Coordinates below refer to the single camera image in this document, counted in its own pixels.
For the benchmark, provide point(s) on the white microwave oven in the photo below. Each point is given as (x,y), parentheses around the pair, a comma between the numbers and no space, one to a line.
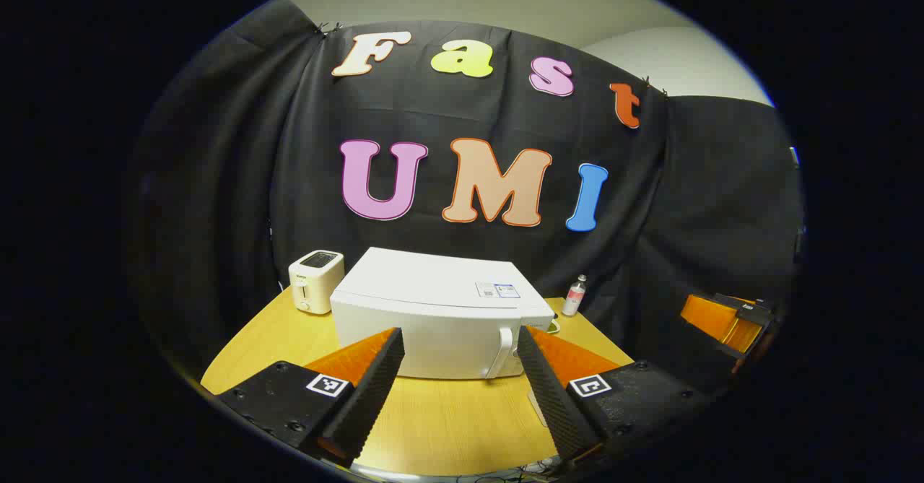
(433,324)

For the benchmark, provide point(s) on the black backdrop cloth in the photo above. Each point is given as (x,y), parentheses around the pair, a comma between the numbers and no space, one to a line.
(289,144)

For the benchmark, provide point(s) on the clear bottle pink label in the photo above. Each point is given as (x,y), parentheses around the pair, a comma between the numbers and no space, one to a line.
(574,299)

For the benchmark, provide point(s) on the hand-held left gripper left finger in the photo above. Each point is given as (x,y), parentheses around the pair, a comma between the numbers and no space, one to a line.
(368,396)

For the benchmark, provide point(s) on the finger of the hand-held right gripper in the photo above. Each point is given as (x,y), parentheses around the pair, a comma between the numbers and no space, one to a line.
(707,317)

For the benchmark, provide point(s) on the white toaster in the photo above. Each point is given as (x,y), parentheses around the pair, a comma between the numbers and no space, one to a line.
(314,281)

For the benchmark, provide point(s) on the white ribbed tray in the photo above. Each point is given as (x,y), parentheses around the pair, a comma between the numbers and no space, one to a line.
(538,405)

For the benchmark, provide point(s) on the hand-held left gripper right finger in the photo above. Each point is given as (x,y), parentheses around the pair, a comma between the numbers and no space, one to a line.
(552,396)

